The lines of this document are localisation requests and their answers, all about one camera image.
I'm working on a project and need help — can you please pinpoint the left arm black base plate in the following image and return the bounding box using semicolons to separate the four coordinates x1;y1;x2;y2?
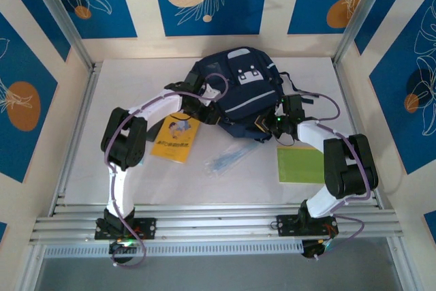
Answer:
94;217;157;241

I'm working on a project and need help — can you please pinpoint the grey slotted cable duct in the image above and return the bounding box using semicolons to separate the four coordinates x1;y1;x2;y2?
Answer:
43;239;305;259

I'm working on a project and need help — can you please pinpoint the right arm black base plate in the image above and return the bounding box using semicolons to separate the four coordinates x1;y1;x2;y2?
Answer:
276;214;340;238

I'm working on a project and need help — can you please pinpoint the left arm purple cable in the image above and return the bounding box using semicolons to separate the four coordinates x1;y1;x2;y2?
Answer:
104;72;230;269

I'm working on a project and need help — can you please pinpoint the navy blue student backpack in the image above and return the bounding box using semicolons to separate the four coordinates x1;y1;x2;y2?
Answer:
185;46;316;144

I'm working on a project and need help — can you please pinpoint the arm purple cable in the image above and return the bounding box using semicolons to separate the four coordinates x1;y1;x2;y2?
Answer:
306;93;373;262
104;72;230;269

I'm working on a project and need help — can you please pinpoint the aluminium side rail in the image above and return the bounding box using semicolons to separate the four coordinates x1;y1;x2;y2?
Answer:
332;61;386;211
48;61;102;217

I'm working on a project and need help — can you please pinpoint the clear bag of blue pens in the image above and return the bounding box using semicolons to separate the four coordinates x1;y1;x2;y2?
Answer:
202;143;260;179

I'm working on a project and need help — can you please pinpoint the yellow picture book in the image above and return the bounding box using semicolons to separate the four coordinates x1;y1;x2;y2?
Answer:
149;112;201;165

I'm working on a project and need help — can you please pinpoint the aluminium frame post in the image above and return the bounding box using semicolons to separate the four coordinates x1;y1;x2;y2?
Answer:
332;0;400;67
386;237;422;291
24;0;96;71
16;245;48;291

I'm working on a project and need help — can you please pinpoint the green notebook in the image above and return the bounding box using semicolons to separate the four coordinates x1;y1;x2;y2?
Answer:
276;145;328;185

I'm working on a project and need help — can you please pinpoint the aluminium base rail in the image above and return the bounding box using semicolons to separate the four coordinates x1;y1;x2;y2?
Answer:
29;203;405;246

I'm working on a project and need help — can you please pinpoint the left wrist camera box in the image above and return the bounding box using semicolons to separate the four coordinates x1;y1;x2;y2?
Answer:
200;82;221;102

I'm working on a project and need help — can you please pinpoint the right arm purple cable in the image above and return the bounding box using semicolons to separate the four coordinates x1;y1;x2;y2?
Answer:
306;93;373;262

